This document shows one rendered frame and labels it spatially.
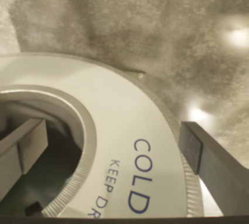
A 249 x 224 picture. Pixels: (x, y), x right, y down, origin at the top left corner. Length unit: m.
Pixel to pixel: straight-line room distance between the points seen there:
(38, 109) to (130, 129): 0.43
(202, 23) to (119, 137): 0.86
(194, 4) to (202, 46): 0.26
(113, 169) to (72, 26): 0.89
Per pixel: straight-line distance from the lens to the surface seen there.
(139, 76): 1.21
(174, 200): 0.52
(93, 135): 0.57
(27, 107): 0.85
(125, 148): 0.55
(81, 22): 1.14
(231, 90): 1.52
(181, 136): 0.16
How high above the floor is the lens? 1.06
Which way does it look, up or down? 50 degrees down
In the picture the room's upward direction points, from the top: 177 degrees counter-clockwise
